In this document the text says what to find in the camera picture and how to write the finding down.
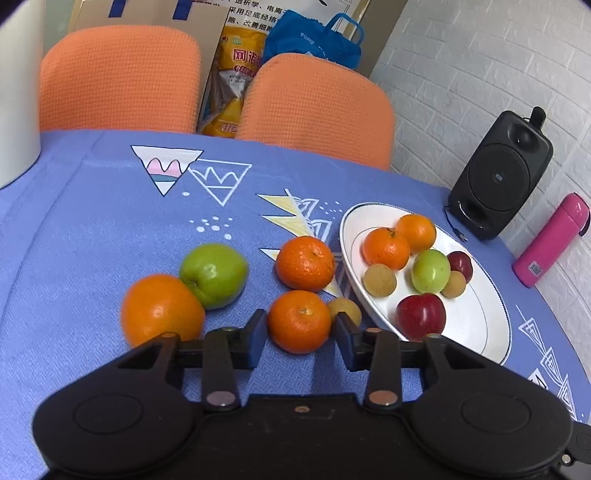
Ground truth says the brown longan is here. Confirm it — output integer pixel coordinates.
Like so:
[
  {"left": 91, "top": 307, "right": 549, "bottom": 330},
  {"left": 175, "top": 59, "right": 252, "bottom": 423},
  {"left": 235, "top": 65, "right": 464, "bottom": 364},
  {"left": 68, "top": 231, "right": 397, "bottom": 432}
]
[
  {"left": 362, "top": 264, "right": 398, "bottom": 298},
  {"left": 441, "top": 271, "right": 467, "bottom": 299},
  {"left": 327, "top": 297, "right": 363, "bottom": 326}
]

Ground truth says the large orange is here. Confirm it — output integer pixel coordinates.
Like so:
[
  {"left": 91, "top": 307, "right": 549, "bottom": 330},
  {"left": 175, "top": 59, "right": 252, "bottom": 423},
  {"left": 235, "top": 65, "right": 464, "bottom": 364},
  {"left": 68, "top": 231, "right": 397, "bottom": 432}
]
[{"left": 120, "top": 274, "right": 205, "bottom": 348}]

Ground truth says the large green apple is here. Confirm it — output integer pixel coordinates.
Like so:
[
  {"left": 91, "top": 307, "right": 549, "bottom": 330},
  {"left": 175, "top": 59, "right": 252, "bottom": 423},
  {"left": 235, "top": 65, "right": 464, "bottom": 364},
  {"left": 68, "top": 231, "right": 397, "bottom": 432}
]
[{"left": 411, "top": 249, "right": 451, "bottom": 294}]

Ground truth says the mandarin with stem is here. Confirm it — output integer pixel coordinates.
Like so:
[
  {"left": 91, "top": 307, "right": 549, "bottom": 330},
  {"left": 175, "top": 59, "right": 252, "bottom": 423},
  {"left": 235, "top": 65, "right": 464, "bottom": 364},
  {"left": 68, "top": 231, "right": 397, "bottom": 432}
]
[{"left": 362, "top": 227, "right": 411, "bottom": 270}]

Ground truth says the dark red plum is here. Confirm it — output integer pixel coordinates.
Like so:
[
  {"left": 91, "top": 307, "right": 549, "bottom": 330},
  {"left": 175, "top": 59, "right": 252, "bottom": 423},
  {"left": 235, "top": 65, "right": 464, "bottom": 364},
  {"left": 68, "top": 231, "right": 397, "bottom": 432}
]
[{"left": 447, "top": 251, "right": 473, "bottom": 283}]

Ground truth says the smooth orange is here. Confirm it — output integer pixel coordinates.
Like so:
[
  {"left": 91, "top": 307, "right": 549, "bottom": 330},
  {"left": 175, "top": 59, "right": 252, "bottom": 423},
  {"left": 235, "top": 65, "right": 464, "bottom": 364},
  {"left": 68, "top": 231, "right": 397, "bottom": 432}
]
[{"left": 394, "top": 214, "right": 437, "bottom": 255}]

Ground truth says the small green apple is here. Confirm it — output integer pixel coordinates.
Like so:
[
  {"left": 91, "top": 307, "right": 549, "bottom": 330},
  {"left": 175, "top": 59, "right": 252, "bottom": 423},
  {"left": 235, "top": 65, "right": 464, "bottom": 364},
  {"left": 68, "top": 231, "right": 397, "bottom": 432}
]
[{"left": 179, "top": 243, "right": 249, "bottom": 310}]

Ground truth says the white plate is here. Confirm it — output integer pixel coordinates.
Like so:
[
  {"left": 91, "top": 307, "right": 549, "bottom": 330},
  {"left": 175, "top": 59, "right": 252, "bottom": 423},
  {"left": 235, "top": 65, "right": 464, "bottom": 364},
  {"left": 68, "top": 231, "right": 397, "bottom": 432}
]
[{"left": 339, "top": 202, "right": 512, "bottom": 364}]

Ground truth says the mandarin back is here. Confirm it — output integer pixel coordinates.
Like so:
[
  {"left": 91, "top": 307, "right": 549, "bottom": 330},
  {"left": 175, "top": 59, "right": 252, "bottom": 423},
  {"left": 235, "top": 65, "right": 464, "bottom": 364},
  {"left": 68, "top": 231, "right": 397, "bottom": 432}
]
[{"left": 276, "top": 236, "right": 335, "bottom": 292}]

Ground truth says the blue patterned tablecloth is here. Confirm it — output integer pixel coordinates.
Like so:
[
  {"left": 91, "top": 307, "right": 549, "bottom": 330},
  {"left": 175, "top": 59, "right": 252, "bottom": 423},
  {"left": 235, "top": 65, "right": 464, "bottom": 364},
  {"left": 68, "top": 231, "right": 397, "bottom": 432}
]
[{"left": 0, "top": 129, "right": 591, "bottom": 476}]

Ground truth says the black speaker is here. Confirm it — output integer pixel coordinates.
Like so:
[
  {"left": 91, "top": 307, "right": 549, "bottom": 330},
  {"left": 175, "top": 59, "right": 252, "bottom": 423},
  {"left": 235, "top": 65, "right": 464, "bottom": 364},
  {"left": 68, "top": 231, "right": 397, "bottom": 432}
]
[{"left": 448, "top": 106, "right": 554, "bottom": 241}]

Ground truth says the pink water bottle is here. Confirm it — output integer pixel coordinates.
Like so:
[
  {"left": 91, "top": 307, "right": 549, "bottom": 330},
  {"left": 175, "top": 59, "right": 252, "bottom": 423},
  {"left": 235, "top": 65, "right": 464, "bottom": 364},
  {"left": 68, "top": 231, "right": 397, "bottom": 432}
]
[{"left": 512, "top": 193, "right": 590, "bottom": 288}]

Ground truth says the right orange chair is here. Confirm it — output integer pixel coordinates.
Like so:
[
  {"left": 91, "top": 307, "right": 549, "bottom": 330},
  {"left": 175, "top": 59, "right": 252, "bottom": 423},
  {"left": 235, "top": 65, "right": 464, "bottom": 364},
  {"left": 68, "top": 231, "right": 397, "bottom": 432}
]
[{"left": 235, "top": 53, "right": 396, "bottom": 171}]

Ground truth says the orange chair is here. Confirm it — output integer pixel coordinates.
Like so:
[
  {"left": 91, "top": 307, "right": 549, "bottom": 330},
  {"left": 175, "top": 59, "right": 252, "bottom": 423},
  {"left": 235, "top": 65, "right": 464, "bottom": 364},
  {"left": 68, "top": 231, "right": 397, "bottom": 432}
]
[
  {"left": 235, "top": 53, "right": 396, "bottom": 171},
  {"left": 39, "top": 25, "right": 200, "bottom": 133}
]

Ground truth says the left orange chair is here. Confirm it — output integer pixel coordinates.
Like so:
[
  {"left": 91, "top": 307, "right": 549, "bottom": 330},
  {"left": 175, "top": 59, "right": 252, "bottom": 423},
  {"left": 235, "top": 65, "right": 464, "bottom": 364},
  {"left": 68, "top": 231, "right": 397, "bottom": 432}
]
[{"left": 39, "top": 25, "right": 200, "bottom": 133}]

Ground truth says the yellow snack bag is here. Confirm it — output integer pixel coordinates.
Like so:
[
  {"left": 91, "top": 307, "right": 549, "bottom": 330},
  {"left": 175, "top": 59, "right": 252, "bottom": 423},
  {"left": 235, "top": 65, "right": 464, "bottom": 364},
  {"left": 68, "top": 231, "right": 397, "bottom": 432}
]
[{"left": 198, "top": 26, "right": 266, "bottom": 138}]

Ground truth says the blue shopping bag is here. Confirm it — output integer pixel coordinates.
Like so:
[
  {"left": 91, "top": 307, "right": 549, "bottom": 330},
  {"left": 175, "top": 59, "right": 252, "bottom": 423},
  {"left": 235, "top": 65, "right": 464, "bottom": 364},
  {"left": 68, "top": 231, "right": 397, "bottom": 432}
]
[{"left": 262, "top": 10, "right": 365, "bottom": 70}]

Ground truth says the brown paper bag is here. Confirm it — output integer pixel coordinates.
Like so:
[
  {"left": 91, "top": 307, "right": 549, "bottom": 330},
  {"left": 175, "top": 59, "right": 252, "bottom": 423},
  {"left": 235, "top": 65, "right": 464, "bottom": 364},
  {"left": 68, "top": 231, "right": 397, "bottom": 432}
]
[{"left": 70, "top": 0, "right": 228, "bottom": 40}]

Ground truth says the white thermos jug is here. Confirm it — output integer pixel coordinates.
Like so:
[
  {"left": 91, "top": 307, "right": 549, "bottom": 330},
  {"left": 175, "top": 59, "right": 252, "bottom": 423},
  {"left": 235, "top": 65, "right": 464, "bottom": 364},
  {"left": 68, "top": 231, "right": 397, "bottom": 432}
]
[{"left": 0, "top": 1, "right": 45, "bottom": 186}]

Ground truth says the black speaker cable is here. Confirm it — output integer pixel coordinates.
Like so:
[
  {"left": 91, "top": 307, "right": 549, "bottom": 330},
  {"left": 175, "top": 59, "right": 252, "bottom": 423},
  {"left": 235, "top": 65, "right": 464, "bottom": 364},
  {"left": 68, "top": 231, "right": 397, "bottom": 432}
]
[{"left": 443, "top": 204, "right": 469, "bottom": 243}]

